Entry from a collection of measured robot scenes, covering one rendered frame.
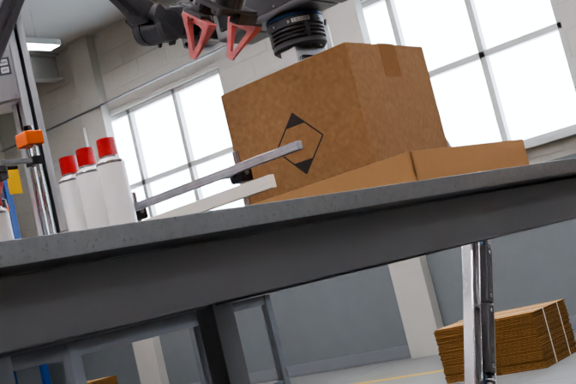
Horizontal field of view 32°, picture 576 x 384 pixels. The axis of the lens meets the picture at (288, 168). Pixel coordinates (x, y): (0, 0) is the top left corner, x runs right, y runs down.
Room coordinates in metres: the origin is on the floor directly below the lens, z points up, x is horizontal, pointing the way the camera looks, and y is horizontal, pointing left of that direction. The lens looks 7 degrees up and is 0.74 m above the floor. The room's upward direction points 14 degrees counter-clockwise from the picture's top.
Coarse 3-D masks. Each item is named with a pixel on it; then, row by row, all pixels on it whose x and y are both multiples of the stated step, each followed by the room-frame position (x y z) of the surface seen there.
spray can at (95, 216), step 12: (84, 156) 1.81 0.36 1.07; (84, 168) 1.81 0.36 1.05; (96, 168) 1.81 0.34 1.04; (84, 180) 1.80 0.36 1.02; (96, 180) 1.81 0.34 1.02; (84, 192) 1.80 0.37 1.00; (96, 192) 1.80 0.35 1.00; (84, 204) 1.81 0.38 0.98; (96, 204) 1.80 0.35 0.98; (84, 216) 1.82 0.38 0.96; (96, 216) 1.80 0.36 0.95
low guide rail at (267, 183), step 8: (272, 176) 1.47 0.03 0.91; (248, 184) 1.49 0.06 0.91; (256, 184) 1.48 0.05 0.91; (264, 184) 1.47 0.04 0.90; (272, 184) 1.46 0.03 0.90; (224, 192) 1.53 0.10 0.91; (232, 192) 1.52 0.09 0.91; (240, 192) 1.51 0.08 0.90; (248, 192) 1.50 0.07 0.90; (256, 192) 1.48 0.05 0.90; (200, 200) 1.57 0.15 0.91; (208, 200) 1.56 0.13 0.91; (216, 200) 1.54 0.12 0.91; (224, 200) 1.53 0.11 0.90; (232, 200) 1.52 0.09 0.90; (176, 208) 1.61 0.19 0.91; (184, 208) 1.60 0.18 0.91; (192, 208) 1.59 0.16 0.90; (200, 208) 1.57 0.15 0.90; (208, 208) 1.56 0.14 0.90; (160, 216) 1.64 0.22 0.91; (168, 216) 1.63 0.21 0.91
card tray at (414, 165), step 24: (480, 144) 1.29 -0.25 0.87; (504, 144) 1.33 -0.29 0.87; (360, 168) 1.23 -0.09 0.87; (384, 168) 1.21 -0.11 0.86; (408, 168) 1.19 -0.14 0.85; (432, 168) 1.21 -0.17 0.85; (456, 168) 1.24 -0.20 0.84; (480, 168) 1.28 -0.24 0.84; (288, 192) 1.32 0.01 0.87; (312, 192) 1.29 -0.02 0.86; (336, 192) 1.27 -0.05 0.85
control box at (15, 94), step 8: (8, 48) 2.16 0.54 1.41; (8, 56) 2.16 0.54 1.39; (0, 80) 2.15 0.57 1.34; (8, 80) 2.16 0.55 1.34; (0, 88) 2.15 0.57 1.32; (8, 88) 2.16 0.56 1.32; (16, 88) 2.16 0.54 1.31; (0, 96) 2.15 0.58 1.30; (8, 96) 2.16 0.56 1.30; (16, 96) 2.16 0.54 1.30; (0, 104) 2.16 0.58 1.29; (8, 104) 2.17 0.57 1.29; (0, 112) 2.23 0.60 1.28; (8, 112) 2.24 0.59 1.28
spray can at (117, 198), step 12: (108, 144) 1.76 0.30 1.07; (108, 156) 1.76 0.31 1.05; (108, 168) 1.75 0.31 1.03; (120, 168) 1.76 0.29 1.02; (108, 180) 1.75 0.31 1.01; (120, 180) 1.76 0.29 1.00; (108, 192) 1.76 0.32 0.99; (120, 192) 1.76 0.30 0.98; (108, 204) 1.76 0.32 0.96; (120, 204) 1.75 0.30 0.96; (132, 204) 1.77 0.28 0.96; (108, 216) 1.76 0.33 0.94; (120, 216) 1.75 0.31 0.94; (132, 216) 1.76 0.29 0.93
